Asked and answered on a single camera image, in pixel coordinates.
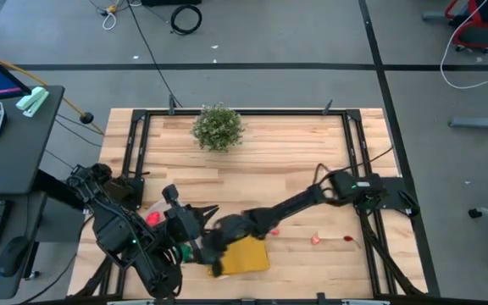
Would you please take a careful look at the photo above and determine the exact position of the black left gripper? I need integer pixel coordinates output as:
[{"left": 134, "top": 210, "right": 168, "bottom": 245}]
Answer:
[{"left": 161, "top": 183, "right": 221, "bottom": 247}]

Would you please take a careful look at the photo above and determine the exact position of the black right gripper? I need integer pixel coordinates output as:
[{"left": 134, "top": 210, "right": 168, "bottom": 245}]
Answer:
[{"left": 201, "top": 213, "right": 253, "bottom": 279}]

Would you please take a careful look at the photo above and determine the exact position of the yellow folded cloth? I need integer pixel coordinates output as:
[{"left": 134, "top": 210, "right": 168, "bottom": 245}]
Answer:
[{"left": 208, "top": 236, "right": 271, "bottom": 279}]

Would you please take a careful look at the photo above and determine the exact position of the small green potted plant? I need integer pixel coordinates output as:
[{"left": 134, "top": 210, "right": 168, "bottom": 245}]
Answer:
[{"left": 191, "top": 103, "right": 245, "bottom": 153}]

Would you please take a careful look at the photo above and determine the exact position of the black keyboard tray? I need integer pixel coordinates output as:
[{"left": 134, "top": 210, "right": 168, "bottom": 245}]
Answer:
[{"left": 0, "top": 192, "right": 49, "bottom": 300}]

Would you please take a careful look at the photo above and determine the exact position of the black computer mouse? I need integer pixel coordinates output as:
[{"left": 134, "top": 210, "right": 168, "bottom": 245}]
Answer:
[{"left": 0, "top": 236, "right": 31, "bottom": 279}]

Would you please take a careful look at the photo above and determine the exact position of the black desk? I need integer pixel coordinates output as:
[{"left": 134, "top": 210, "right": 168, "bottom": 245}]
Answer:
[{"left": 0, "top": 84, "right": 66, "bottom": 197}]

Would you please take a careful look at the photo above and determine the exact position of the mint green stapler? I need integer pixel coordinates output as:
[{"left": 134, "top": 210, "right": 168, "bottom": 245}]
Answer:
[{"left": 15, "top": 86, "right": 51, "bottom": 119}]

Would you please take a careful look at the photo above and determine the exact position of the grey chair base leg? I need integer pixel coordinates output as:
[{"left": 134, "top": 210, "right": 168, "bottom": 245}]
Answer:
[{"left": 446, "top": 110, "right": 488, "bottom": 132}]

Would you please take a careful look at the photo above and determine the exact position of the black metal table frame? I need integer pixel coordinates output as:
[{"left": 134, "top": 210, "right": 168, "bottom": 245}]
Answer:
[{"left": 74, "top": 108, "right": 430, "bottom": 305}]

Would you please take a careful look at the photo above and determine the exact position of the long black floor cable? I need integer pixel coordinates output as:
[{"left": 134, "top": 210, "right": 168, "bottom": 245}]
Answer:
[{"left": 125, "top": 0, "right": 184, "bottom": 109}]

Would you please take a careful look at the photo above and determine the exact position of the yellow floor cable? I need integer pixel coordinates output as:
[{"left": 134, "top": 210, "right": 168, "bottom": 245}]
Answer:
[{"left": 0, "top": 58, "right": 105, "bottom": 136}]

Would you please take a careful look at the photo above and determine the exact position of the coiled black cable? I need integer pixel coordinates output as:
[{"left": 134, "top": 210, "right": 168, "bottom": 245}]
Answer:
[{"left": 169, "top": 3, "right": 203, "bottom": 36}]

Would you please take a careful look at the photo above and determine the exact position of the short white looped cable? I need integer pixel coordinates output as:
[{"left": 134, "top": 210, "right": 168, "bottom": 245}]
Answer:
[{"left": 101, "top": 3, "right": 119, "bottom": 31}]

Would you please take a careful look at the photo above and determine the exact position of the long white floor cable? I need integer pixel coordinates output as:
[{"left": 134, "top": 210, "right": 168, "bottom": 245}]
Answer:
[{"left": 439, "top": 0, "right": 488, "bottom": 91}]

